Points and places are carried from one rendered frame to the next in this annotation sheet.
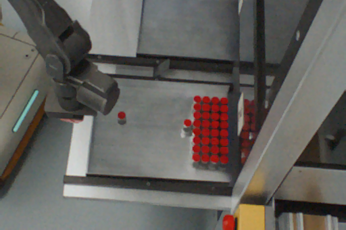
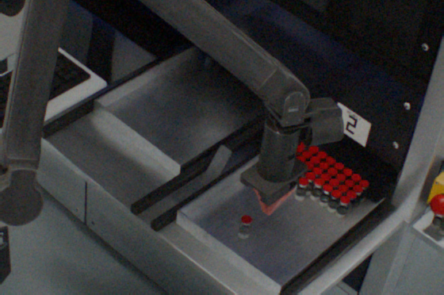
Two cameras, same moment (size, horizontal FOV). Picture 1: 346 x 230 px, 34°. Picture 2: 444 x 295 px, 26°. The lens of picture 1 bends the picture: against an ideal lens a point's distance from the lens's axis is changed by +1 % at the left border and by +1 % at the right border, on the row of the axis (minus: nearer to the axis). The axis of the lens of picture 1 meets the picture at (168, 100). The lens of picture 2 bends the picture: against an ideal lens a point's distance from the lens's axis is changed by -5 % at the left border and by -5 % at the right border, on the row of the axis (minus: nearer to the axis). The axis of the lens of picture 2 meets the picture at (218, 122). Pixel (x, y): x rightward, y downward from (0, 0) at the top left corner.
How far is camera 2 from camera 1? 118 cm
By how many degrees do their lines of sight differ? 37
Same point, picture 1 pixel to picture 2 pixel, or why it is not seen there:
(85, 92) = (319, 124)
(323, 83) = not seen: outside the picture
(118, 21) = (117, 159)
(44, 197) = not seen: outside the picture
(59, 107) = (275, 184)
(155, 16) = (143, 131)
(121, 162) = (288, 262)
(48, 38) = (285, 75)
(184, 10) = (161, 109)
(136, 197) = (334, 275)
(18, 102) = not seen: outside the picture
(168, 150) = (308, 222)
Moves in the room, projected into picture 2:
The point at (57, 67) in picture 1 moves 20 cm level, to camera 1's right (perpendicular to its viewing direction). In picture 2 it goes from (299, 106) to (376, 59)
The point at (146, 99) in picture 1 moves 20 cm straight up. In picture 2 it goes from (235, 201) to (250, 124)
